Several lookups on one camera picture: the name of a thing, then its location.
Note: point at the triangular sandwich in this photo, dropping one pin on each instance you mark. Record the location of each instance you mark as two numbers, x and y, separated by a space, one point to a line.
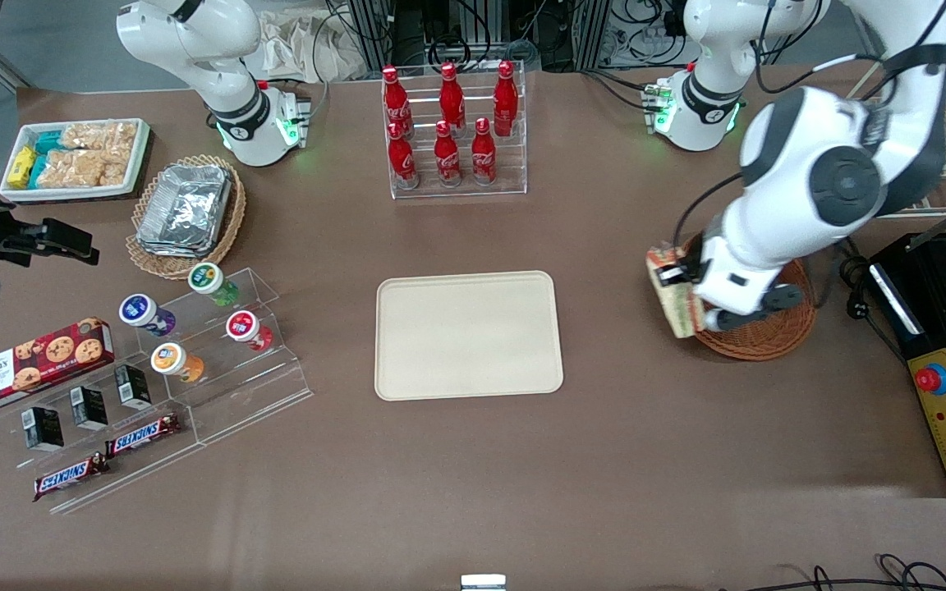
674 308

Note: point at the aluminium foil tray stack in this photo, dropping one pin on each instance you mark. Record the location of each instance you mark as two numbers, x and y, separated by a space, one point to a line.
185 209

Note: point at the teal snack packet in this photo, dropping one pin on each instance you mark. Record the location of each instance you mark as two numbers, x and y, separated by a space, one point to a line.
38 171
48 142

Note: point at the clear acrylic bottle rack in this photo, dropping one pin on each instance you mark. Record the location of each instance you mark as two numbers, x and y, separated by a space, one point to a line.
456 191

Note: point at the beige plastic tray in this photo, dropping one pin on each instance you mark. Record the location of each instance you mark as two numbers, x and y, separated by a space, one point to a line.
456 336

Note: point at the red cola bottle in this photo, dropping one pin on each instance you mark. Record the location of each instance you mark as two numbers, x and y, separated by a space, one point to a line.
446 156
483 153
451 94
401 158
393 94
506 97

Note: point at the green lid gum jar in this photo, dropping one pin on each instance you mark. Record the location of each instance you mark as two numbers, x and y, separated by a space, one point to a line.
206 277

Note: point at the beige crumpled cloth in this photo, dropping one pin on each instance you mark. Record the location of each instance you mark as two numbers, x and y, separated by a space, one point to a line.
309 45

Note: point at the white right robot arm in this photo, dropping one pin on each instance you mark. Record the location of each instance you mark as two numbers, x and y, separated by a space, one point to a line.
218 90

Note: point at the brown wicker basket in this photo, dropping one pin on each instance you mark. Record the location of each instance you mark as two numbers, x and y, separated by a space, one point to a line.
769 345

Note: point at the small black box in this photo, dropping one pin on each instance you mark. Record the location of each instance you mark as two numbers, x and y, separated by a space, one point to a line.
43 428
133 387
89 408

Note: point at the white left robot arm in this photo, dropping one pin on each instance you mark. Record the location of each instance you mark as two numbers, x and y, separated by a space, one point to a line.
785 164

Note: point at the red Walkers cookie box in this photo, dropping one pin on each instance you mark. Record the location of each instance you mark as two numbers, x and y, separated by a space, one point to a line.
38 365

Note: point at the rice cracker bag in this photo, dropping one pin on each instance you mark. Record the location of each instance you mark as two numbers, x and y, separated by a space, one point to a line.
118 168
99 135
71 168

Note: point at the white rectangular snack bin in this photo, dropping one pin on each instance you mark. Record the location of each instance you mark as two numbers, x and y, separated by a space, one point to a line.
62 194

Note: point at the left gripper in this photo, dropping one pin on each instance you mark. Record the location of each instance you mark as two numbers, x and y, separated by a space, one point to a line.
689 268

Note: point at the light wicker basket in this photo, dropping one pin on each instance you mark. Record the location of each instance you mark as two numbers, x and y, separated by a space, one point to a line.
231 222

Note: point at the yellow snack packet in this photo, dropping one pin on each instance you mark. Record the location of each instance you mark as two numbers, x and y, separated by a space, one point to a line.
21 167

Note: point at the clear acrylic stepped display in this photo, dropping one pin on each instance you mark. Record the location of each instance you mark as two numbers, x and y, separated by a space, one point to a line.
268 386

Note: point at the orange lid gum jar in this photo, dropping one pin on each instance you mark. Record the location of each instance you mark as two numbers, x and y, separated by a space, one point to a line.
169 359

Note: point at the Snickers chocolate bar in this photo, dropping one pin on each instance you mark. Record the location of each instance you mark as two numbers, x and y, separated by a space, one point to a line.
71 476
143 435

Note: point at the red lid gum jar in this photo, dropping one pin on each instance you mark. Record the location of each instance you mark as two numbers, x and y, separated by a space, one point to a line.
241 326

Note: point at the purple lid gum jar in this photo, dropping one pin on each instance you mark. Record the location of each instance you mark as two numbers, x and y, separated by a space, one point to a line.
136 310

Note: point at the black equipment frame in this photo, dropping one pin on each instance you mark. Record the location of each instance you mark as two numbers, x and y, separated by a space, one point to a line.
407 33

